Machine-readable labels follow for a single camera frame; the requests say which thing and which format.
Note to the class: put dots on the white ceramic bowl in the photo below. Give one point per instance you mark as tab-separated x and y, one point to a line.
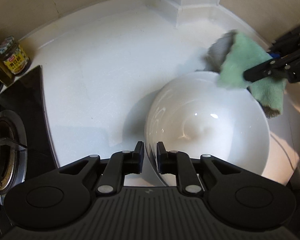
202	120

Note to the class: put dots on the black glass gas hob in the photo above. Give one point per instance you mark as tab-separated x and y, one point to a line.
32	110

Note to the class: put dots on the dark oil bottle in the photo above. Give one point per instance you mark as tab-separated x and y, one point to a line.
2	76

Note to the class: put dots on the checkered lid jar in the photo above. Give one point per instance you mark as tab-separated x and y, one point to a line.
13	60

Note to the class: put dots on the gas burner with pan support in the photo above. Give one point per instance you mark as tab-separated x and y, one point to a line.
5	155

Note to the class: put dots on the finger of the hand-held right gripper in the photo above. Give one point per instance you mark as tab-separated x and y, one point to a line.
290	42
262	71

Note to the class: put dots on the green and grey cloth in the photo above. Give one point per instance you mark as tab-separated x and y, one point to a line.
236	62

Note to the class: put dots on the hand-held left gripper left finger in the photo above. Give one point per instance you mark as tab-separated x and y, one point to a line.
139	155

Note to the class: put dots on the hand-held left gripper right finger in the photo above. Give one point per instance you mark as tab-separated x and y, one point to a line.
161	155

